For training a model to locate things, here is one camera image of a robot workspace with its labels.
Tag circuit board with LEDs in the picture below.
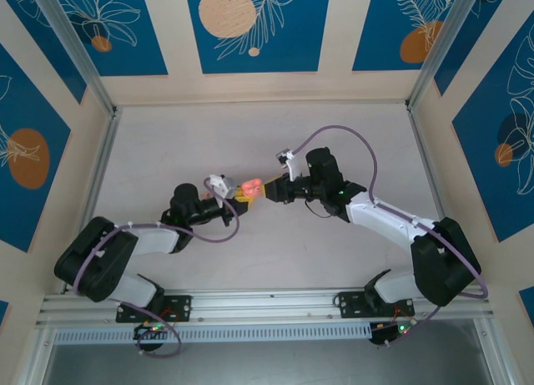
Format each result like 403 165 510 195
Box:
369 321 418 347
133 322 174 339

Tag brushed grey metal sheet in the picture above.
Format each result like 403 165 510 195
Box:
41 320 497 385

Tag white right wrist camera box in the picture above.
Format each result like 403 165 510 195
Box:
274 148 308 181

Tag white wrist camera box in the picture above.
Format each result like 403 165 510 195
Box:
274 148 308 181
203 174 239 200

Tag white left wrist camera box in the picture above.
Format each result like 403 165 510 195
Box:
203 174 239 200

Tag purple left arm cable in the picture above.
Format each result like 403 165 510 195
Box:
73 178 241 357

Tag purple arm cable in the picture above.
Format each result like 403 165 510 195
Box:
287 124 489 347
73 178 241 357

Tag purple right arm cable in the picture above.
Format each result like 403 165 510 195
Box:
287 124 489 347

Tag aluminium table side rail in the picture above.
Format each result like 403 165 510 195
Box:
405 104 471 286
61 107 124 295

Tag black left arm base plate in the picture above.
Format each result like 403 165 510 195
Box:
115 295 193 322

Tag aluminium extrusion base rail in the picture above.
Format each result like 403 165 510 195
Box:
35 285 493 327

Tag blue floral wall panel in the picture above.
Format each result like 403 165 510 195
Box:
452 23 534 243
53 0 169 78
433 0 534 98
0 42 72 253
352 0 462 73
0 0 88 106
184 0 333 74

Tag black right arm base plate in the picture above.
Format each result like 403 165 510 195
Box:
335 291 416 319

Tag slotted grey cable duct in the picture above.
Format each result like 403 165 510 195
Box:
53 322 372 345

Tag aluminium corner post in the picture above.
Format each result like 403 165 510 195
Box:
29 0 120 117
405 0 488 111

